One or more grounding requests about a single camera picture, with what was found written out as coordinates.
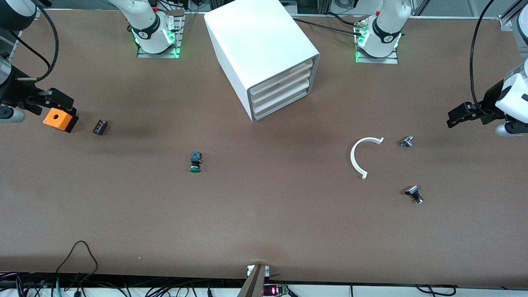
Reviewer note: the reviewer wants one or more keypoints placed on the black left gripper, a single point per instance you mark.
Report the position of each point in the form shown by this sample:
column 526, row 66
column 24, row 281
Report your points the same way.
column 490, row 100

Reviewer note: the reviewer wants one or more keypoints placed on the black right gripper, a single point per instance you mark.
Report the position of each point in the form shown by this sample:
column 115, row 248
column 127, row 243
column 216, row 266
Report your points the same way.
column 15, row 91

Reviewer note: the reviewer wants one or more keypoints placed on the green push button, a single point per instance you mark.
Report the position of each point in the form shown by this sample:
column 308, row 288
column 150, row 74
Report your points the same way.
column 195, row 159

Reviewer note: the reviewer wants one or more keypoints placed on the white plastic drawer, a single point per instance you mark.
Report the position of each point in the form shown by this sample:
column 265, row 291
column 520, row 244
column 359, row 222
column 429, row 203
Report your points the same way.
column 280, row 105
column 280, row 88
column 280, row 79
column 280, row 97

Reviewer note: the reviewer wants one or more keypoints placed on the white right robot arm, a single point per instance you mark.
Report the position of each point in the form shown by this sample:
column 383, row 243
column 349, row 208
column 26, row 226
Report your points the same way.
column 144, row 20

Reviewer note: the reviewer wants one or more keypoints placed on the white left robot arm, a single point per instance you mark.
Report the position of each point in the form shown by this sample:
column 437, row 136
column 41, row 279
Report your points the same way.
column 387, row 24

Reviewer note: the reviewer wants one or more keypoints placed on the black square push button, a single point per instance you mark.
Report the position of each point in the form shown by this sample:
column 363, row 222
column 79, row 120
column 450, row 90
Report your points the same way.
column 412, row 190

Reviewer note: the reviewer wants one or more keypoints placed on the white drawer cabinet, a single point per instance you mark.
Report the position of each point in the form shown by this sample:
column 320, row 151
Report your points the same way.
column 255, row 41

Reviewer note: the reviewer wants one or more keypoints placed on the orange box with hole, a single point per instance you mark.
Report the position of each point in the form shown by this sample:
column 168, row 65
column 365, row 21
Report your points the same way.
column 55, row 117

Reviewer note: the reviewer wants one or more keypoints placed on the small black electronic component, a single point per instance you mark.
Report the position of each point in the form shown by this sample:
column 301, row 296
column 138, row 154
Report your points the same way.
column 100, row 127

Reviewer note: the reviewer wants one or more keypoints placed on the red LED display device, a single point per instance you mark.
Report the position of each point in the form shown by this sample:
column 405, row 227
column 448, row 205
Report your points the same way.
column 272, row 290

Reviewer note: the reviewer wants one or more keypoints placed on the small silver metal switch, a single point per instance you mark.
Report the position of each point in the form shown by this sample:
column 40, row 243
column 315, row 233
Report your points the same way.
column 406, row 142

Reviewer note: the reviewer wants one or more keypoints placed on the aluminium frame profile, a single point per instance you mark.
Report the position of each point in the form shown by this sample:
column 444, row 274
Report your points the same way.
column 505, row 21

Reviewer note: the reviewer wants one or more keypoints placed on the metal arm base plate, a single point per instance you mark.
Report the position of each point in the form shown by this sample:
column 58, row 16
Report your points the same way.
column 375, row 60
column 179, row 39

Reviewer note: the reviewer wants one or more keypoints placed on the brown camera post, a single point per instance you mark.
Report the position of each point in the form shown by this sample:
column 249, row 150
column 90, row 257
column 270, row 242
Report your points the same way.
column 253, row 284

